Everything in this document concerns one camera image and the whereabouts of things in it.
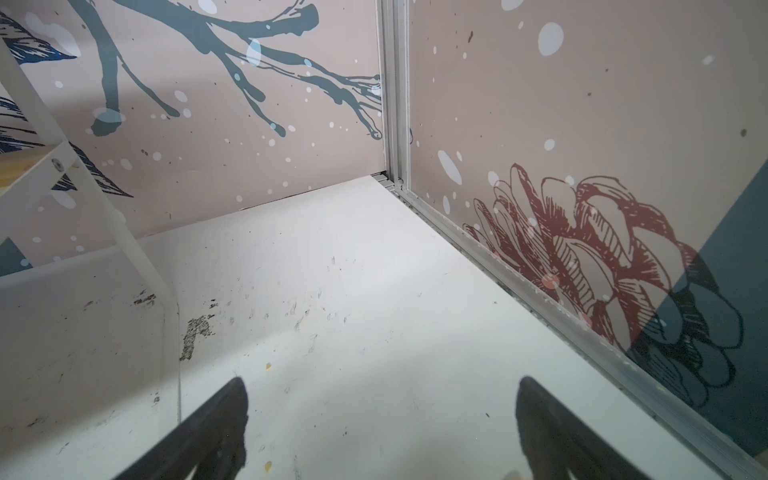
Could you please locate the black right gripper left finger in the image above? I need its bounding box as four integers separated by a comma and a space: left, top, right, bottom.
117, 377, 248, 480

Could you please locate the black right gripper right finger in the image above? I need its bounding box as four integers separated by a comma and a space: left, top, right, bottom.
516, 376, 647, 480

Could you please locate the white frame wooden shelf rack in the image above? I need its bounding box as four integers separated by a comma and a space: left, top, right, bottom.
0, 41, 175, 307

